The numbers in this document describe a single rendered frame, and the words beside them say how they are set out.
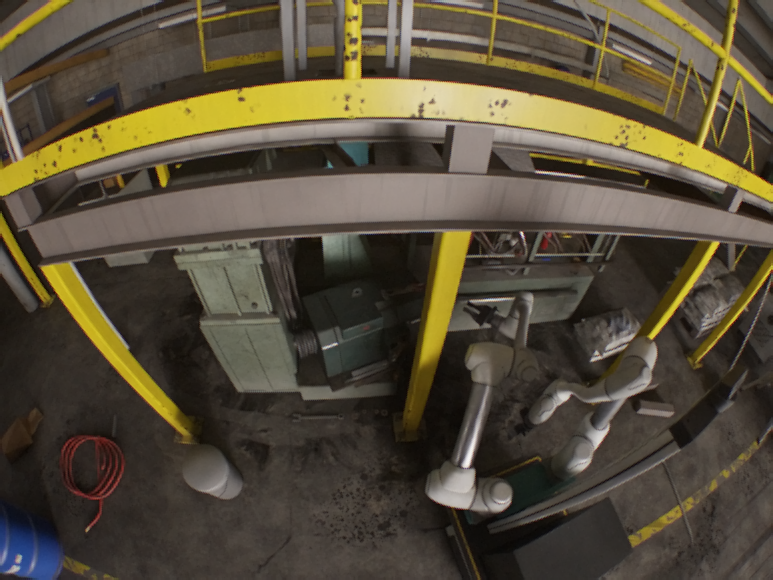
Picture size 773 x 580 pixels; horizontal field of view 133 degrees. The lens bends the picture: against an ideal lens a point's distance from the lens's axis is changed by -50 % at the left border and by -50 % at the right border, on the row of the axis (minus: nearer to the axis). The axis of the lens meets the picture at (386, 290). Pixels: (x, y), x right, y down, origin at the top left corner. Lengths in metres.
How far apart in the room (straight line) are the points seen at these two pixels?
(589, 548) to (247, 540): 1.94
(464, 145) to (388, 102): 0.25
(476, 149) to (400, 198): 0.28
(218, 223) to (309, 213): 0.31
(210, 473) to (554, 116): 2.33
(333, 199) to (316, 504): 1.89
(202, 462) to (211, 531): 0.56
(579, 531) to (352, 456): 1.52
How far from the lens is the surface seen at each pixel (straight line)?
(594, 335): 3.33
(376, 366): 2.22
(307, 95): 0.87
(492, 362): 1.39
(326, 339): 1.86
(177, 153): 1.57
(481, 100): 0.93
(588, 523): 1.72
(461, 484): 1.49
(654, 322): 2.55
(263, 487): 2.43
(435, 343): 1.50
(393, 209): 1.05
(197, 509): 2.58
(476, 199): 1.11
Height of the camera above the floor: 2.27
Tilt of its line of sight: 44 degrees down
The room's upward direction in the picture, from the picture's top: 3 degrees clockwise
